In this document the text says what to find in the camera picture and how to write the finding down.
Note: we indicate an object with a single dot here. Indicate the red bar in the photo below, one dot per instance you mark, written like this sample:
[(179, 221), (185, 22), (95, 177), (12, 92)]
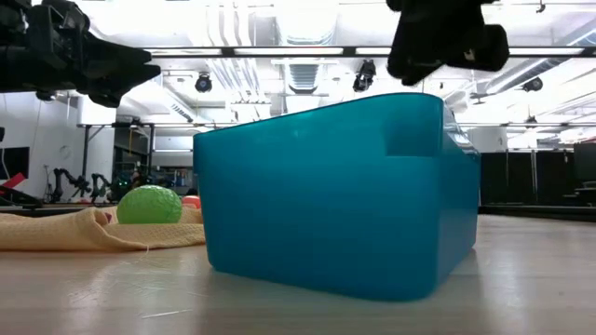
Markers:
[(14, 181)]

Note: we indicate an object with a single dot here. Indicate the orange toy carrot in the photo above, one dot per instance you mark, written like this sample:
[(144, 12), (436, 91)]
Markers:
[(192, 202)]

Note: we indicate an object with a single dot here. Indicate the black room divider panels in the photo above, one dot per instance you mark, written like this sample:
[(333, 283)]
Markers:
[(521, 177)]

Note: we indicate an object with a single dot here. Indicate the teal plastic tub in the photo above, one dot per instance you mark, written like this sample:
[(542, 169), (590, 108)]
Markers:
[(326, 195)]

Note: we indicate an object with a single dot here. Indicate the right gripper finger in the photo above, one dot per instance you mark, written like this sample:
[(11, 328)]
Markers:
[(419, 67), (395, 62)]

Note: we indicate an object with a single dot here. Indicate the black wall monitor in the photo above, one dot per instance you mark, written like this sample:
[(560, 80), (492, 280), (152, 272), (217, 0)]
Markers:
[(14, 163)]

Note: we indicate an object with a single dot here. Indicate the yellow waffle cloth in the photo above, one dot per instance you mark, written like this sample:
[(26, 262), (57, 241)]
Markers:
[(70, 232)]

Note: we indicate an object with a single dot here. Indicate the background black robot arm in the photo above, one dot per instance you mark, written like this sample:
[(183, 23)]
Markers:
[(98, 186), (70, 181)]

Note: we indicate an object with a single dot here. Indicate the green toy lime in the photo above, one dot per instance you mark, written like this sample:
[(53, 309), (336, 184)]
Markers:
[(149, 205)]

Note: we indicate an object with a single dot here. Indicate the overhead light bar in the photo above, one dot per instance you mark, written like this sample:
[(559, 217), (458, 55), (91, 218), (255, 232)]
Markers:
[(288, 51)]

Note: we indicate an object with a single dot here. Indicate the black aluminium table frame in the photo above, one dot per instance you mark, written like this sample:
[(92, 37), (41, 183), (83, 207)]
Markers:
[(535, 211)]

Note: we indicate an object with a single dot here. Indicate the black ceiling spotlight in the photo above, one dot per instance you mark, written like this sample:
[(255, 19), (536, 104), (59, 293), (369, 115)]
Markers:
[(203, 83), (45, 96), (532, 84), (364, 75)]

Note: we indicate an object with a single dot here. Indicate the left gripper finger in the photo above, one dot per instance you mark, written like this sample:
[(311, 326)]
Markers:
[(121, 79), (116, 53)]

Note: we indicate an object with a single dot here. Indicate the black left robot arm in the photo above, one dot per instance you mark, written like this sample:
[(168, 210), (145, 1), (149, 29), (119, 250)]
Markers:
[(11, 65)]

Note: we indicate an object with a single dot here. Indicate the black metal rack frame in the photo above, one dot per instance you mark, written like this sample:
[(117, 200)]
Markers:
[(151, 153)]

